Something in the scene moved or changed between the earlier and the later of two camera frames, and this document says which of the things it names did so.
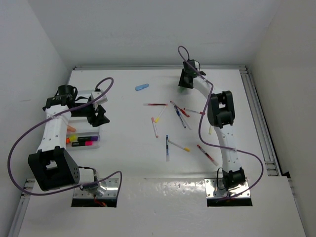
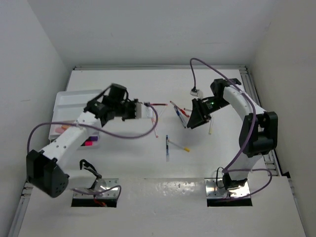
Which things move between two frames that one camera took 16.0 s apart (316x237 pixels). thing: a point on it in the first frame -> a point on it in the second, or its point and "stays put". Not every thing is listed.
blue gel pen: x=167 y=154 stays put
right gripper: x=182 y=83 -> x=199 y=114
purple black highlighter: x=86 y=138 stays put
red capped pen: x=182 y=110 stays put
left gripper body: x=91 y=115 -> x=128 y=109
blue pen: x=179 y=117 stays put
